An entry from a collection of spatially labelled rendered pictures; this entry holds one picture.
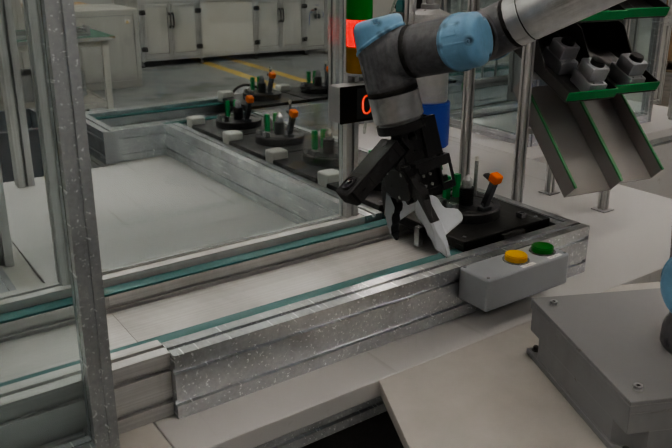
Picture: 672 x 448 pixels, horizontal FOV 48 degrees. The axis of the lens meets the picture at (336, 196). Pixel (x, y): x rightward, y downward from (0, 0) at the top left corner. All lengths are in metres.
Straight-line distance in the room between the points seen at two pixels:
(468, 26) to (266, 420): 0.60
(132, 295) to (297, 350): 0.31
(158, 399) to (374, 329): 0.37
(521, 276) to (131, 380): 0.67
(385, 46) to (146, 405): 0.59
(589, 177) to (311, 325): 0.80
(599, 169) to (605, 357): 0.72
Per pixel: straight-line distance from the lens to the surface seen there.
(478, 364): 1.24
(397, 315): 1.27
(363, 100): 1.45
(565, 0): 1.09
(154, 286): 1.32
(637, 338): 1.18
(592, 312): 1.23
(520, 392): 1.19
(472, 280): 1.32
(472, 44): 1.01
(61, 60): 0.87
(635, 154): 1.87
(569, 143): 1.75
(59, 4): 0.87
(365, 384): 1.17
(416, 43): 1.04
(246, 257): 1.40
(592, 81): 1.66
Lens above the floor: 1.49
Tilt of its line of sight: 18 degrees down
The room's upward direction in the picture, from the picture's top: straight up
